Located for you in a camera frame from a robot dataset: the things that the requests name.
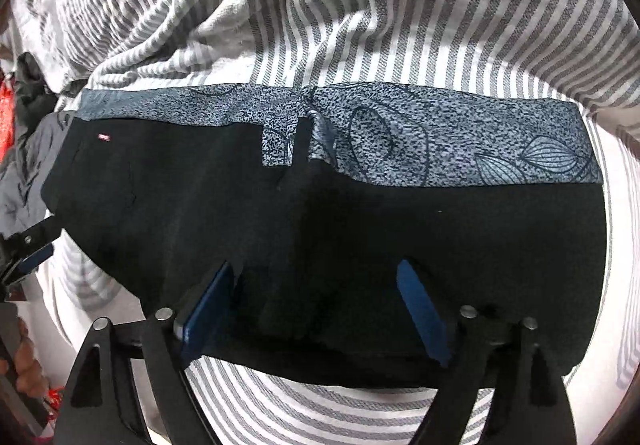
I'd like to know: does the grey white striped duvet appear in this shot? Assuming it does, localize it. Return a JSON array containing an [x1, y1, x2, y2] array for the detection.
[[0, 0, 640, 111]]

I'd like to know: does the red plastic bag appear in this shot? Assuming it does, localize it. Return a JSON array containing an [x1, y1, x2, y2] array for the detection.
[[0, 71, 22, 163]]

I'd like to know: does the white striped bed sheet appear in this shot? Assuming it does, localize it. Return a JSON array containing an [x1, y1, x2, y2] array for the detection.
[[37, 105, 640, 445]]

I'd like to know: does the black cloth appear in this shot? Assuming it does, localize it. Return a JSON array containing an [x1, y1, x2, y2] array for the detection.
[[12, 51, 60, 128]]

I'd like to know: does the person's left hand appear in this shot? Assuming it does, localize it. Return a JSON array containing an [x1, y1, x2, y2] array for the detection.
[[0, 317, 48, 400]]

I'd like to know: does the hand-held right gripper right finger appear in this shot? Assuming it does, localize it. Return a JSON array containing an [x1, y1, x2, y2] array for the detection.
[[396, 259, 572, 445]]

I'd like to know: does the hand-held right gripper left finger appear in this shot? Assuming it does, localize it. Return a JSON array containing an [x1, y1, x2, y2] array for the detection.
[[56, 261, 237, 445]]

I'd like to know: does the grey quilted jacket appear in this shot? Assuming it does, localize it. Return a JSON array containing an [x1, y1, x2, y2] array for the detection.
[[0, 111, 76, 238]]

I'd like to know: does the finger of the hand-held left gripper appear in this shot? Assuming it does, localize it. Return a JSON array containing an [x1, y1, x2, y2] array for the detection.
[[14, 244, 55, 277], [21, 216, 58, 248]]

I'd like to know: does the black garment blue floral trim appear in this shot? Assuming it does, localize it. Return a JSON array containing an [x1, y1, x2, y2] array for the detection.
[[40, 84, 609, 390]]

